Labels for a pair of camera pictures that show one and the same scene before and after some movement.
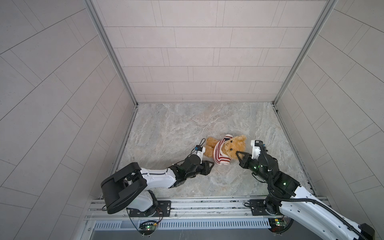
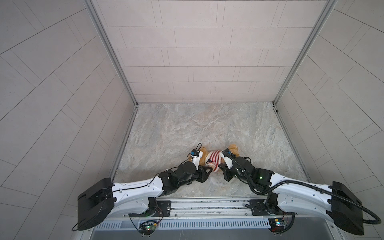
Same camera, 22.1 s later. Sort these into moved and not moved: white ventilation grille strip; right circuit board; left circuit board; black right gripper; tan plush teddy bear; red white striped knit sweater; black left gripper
Moved: tan plush teddy bear; black right gripper; black left gripper; red white striped knit sweater
Not moved: right circuit board; white ventilation grille strip; left circuit board
